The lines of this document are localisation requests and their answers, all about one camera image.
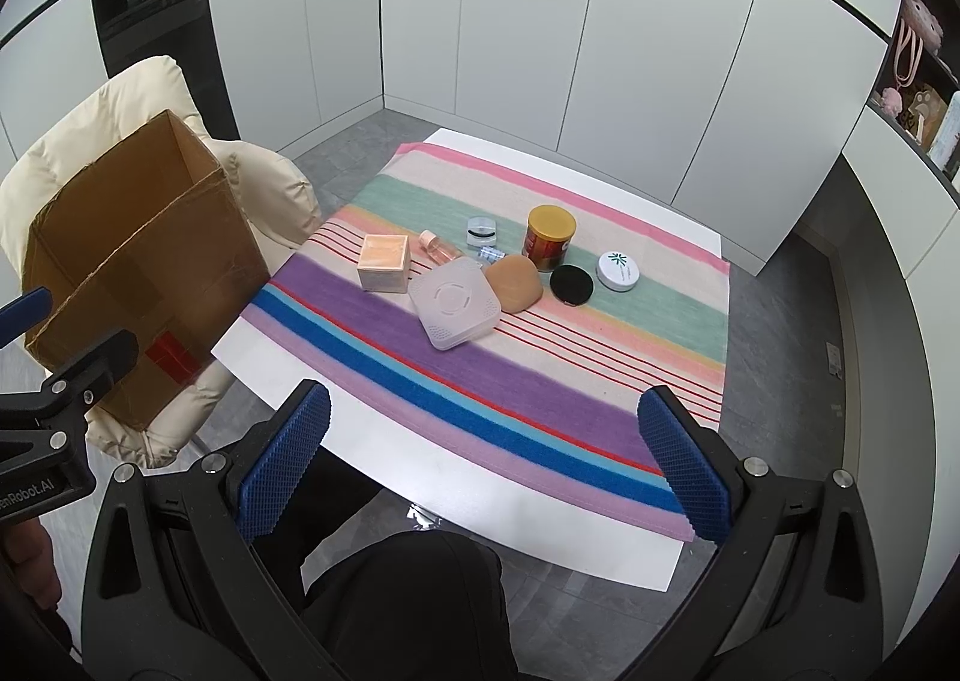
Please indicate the striped blanket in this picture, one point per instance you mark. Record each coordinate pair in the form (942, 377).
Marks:
(525, 381)

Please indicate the wall socket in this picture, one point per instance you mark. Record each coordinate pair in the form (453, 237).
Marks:
(834, 360)

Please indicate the pink plush bag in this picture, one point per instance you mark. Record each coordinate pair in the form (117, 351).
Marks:
(921, 21)

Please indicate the cream padded chair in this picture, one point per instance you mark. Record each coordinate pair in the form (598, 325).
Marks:
(112, 103)

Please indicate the black round compact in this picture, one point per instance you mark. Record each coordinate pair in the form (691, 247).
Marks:
(571, 285)

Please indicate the brown cardboard box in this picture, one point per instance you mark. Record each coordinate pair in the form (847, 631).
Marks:
(150, 253)

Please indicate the brown paw print bag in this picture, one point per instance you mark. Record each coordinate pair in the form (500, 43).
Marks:
(924, 111)

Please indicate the white round tin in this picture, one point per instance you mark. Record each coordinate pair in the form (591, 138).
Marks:
(619, 268)

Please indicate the pink pompom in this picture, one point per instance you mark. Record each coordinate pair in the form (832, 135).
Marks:
(891, 101)

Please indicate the small pink bottle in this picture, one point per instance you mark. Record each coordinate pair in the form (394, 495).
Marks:
(439, 246)

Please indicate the white square device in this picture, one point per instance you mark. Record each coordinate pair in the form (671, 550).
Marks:
(454, 302)

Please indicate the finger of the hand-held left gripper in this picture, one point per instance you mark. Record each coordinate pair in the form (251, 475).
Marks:
(97, 366)
(26, 317)

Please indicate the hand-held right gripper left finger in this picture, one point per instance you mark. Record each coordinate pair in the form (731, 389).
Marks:
(285, 460)

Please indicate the pink square box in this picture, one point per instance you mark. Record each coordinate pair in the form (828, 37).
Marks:
(384, 261)

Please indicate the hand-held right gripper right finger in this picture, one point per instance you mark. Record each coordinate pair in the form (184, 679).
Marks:
(682, 471)

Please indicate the clear round jar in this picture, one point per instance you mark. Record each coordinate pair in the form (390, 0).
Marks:
(481, 231)

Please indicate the tan makeup sponge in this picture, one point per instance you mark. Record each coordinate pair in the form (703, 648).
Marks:
(514, 283)

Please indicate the white book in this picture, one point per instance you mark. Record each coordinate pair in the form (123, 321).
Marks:
(946, 133)

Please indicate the person's left hand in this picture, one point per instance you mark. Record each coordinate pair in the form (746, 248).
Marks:
(34, 561)

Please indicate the person's black trousers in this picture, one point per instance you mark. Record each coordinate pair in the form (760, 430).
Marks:
(420, 606)

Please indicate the red can with yellow lid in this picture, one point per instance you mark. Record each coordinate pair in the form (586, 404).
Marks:
(547, 246)

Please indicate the small blue vial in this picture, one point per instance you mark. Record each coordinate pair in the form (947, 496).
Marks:
(491, 253)

